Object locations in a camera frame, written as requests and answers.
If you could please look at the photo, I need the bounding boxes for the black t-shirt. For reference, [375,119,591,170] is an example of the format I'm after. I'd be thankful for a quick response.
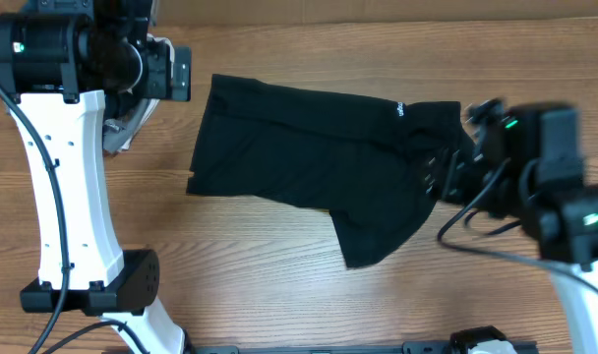
[187,74,474,268]

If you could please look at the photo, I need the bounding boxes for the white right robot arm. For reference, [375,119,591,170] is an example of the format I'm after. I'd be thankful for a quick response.
[420,98,598,353]

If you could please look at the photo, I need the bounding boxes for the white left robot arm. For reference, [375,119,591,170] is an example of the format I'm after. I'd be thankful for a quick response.
[0,0,193,354]

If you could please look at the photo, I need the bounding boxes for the beige folded garment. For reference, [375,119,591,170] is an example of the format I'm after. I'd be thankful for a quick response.
[119,32,175,151]

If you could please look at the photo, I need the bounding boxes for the black folded garment in pile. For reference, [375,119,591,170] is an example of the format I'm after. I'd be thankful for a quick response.
[104,92,139,120]

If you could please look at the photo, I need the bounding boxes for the grey folded garment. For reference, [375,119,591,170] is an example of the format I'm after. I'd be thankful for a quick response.
[102,107,136,154]

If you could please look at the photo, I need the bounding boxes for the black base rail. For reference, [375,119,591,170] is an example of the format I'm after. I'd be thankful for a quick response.
[194,340,449,354]

